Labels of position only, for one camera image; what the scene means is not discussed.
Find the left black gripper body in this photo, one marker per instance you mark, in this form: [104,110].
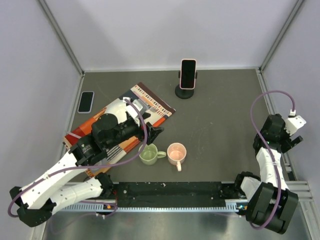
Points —
[148,125]

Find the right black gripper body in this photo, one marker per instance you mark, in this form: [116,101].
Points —
[285,145]

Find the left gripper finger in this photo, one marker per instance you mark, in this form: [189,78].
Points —
[154,131]
[150,139]

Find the black round-base phone stand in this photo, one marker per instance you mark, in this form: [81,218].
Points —
[183,93]

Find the pink case smartphone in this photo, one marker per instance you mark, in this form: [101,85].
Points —
[188,74]

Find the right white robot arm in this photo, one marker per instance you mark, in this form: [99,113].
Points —
[270,200]

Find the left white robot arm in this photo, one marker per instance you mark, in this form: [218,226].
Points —
[35,203]

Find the green ceramic mug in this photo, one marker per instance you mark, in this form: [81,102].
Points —
[150,155]

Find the pink ceramic mug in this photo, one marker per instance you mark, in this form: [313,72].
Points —
[176,154]

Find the white plate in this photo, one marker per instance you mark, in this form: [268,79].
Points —
[118,109]

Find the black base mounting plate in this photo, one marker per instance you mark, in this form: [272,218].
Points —
[172,194]

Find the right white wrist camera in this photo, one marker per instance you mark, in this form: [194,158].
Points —
[293,124]

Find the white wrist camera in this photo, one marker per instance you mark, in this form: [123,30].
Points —
[293,124]
[135,106]

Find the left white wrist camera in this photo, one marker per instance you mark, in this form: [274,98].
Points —
[135,106]

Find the grey slotted cable duct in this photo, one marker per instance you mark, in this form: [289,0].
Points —
[223,206]

